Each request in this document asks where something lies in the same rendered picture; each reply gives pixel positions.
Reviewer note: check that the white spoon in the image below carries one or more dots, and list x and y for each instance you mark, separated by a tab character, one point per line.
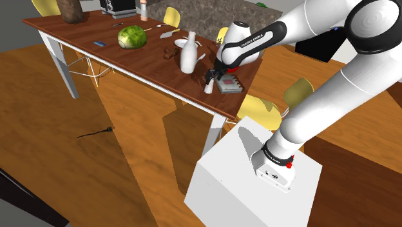
201	58

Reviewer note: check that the small dark spiky object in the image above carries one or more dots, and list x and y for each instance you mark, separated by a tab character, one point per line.
217	41

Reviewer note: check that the black cabinet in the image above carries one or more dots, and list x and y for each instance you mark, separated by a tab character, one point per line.
320	45

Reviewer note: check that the blue card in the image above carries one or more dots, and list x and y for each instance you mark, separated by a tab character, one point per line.
100	43

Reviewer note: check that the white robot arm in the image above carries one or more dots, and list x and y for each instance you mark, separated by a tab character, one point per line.
326	94

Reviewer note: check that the white bottle vase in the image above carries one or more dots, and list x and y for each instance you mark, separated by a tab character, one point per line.
188	56

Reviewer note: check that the black pen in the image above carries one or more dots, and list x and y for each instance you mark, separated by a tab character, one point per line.
116	25

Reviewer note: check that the spiral notebook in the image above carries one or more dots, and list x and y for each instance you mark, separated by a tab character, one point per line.
231	84

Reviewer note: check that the brown trunk-shaped vase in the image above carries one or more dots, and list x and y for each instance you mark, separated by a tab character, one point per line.
69	12

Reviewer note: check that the brown figure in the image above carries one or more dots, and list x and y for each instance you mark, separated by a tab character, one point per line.
169	53

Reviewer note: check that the red round object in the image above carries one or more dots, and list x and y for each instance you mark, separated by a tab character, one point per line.
233	68

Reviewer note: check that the white fork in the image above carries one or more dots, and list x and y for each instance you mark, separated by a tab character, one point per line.
199	43

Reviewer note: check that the green lettuce head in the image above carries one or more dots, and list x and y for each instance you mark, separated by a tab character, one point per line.
132	37

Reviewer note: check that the black appliance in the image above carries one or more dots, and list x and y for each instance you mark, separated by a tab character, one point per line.
117	7

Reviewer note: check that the grey spoon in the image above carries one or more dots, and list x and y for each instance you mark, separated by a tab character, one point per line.
161	25

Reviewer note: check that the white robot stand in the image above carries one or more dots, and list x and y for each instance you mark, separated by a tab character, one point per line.
238	188

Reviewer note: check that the white plate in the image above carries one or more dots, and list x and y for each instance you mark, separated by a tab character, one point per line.
179	43

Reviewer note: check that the yellow chair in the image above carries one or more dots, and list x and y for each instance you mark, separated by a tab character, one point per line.
297	91
47	7
260	111
172	16
222	33

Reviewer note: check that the small white shaker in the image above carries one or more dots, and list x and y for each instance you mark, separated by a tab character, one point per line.
208	88

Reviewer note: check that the grey stone counter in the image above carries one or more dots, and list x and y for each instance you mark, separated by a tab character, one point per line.
213	15

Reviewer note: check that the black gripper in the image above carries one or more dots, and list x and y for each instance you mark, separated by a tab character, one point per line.
220	67

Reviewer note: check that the tan pepper mill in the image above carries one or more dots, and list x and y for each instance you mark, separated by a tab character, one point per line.
143	11

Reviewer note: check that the brown table with white legs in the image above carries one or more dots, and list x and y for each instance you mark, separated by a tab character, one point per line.
141	63

